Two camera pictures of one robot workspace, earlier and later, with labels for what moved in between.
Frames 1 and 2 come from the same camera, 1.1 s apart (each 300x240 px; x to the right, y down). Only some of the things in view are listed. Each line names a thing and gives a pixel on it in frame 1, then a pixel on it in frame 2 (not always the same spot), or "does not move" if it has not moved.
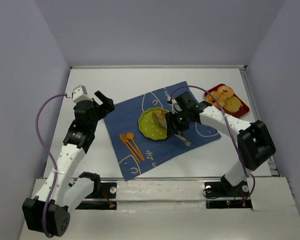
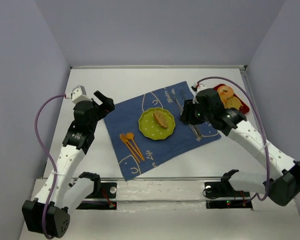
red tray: [240, 113] does not move
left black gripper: [103, 102] does not move
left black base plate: [104, 199] does not move
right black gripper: [176, 128] → [188, 113]
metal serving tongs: [184, 140] → [199, 136]
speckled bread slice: [160, 116] does not move
